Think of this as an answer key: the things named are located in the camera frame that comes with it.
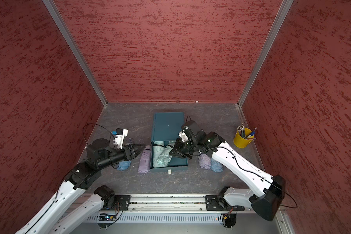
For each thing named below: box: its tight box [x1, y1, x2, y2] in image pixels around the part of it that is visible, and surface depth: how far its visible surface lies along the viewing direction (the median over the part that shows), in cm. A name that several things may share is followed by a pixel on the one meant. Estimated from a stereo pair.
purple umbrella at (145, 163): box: [137, 145, 152, 174], surface depth 85 cm
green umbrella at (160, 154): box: [152, 140, 168, 168], surface depth 74 cm
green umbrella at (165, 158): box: [156, 140, 176, 167], surface depth 68 cm
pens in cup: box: [236, 122, 258, 140], surface depth 89 cm
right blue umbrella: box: [210, 157, 224, 173], surface depth 85 cm
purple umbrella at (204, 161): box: [198, 153, 212, 170], surface depth 86 cm
